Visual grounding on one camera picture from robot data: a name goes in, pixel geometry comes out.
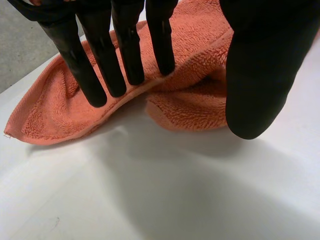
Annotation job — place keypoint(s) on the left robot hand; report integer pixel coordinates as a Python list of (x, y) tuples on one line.
[(260, 75)]

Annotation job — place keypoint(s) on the coral towel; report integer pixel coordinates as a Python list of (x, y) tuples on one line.
[(190, 107)]

